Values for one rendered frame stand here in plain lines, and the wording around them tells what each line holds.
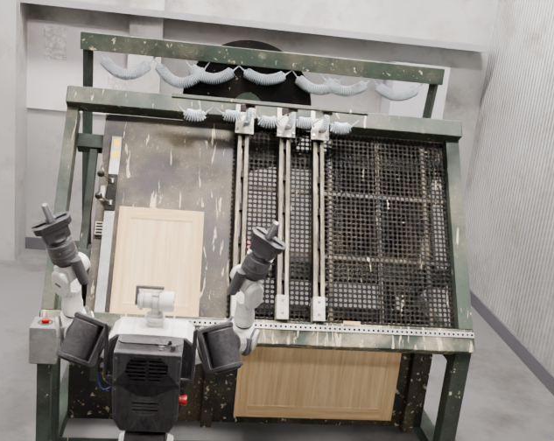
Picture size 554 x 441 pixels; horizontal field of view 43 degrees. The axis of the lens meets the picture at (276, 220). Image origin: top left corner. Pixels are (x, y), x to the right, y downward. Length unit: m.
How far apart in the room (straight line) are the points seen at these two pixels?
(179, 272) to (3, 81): 3.52
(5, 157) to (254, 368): 3.69
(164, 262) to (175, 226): 0.21
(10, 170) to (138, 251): 3.31
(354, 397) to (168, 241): 1.36
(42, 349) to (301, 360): 1.37
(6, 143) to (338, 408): 4.04
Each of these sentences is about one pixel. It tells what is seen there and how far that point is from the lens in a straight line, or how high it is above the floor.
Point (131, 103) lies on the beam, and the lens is 3.86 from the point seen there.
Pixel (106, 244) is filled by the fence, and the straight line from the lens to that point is 3.63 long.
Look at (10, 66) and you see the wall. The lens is 6.67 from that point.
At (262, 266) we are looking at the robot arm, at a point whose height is 1.57.
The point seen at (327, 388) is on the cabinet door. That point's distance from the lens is 3.99.
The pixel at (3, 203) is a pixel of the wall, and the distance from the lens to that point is 6.88.
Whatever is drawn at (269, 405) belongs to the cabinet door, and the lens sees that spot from 3.99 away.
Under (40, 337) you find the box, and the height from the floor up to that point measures 0.88.
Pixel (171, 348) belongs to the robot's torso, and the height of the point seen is 1.37.
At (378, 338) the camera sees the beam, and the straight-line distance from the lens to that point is 3.67.
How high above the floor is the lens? 2.29
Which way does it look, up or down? 15 degrees down
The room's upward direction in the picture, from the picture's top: 6 degrees clockwise
